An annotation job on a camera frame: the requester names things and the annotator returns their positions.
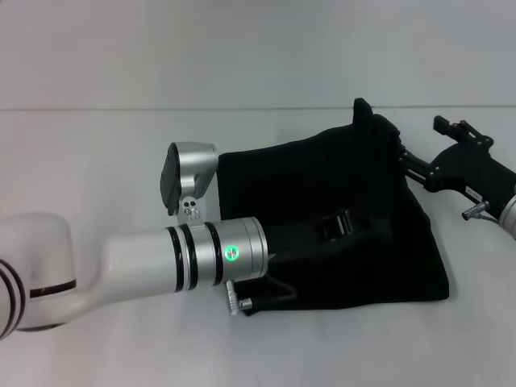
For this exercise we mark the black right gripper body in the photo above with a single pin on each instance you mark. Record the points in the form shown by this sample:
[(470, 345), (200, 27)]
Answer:
[(467, 169)]

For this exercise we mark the black shirt with FREE print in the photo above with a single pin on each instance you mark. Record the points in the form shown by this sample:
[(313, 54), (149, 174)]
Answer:
[(322, 193)]

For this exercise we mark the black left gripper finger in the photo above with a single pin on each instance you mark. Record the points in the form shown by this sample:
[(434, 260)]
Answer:
[(373, 235)]

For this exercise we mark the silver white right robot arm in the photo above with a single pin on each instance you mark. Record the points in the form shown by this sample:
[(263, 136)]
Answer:
[(510, 217)]

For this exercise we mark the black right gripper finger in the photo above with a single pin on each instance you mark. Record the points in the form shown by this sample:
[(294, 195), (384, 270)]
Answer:
[(459, 129), (417, 167)]

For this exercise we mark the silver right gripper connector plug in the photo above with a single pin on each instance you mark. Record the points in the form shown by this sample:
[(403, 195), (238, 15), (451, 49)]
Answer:
[(475, 210)]

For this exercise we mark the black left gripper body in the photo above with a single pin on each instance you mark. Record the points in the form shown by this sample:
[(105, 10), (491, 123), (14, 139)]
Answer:
[(298, 244)]

